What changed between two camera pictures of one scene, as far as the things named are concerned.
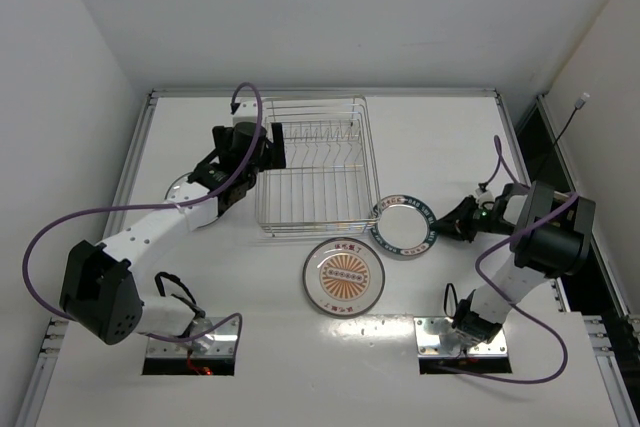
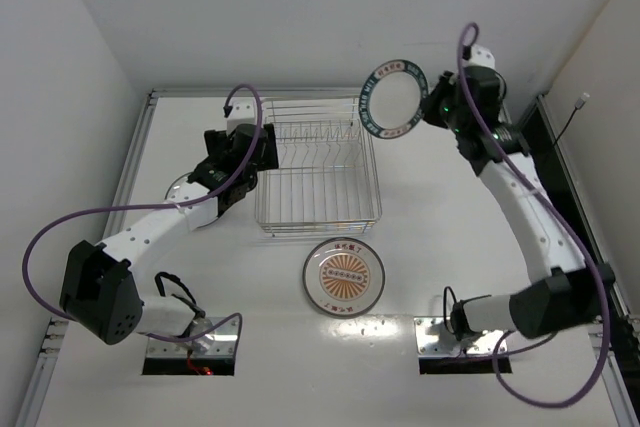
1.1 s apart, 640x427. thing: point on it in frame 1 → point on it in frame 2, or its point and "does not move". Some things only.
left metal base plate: x=219 y=342 does not move
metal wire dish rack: x=329 y=183 does not move
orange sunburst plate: x=343 y=277 does not move
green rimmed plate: x=404 y=225 → x=392 y=98
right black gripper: x=463 y=220 → x=435 y=101
